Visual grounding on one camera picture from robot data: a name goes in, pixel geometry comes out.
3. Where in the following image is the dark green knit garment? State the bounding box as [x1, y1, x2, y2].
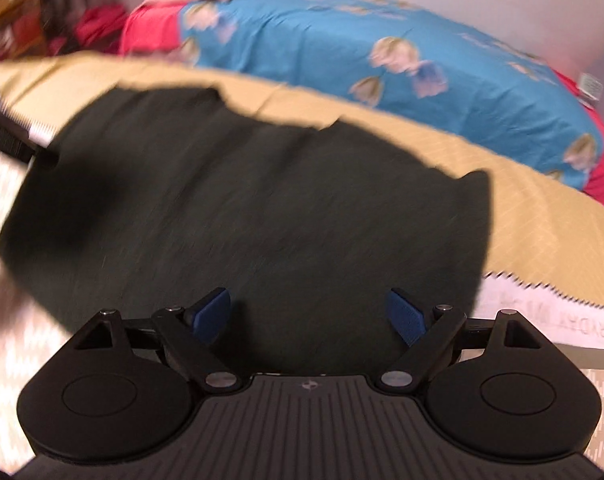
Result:
[0, 88, 492, 374]

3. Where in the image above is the red clothes pile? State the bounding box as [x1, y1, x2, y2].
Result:
[73, 3, 128, 54]

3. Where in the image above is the yellow beige patterned table cloth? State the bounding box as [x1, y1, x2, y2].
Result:
[0, 54, 604, 468]

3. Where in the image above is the red bed sheet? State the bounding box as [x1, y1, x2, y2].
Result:
[120, 3, 185, 55]

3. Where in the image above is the blue floral bed quilt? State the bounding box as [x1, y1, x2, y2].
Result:
[178, 0, 604, 190]

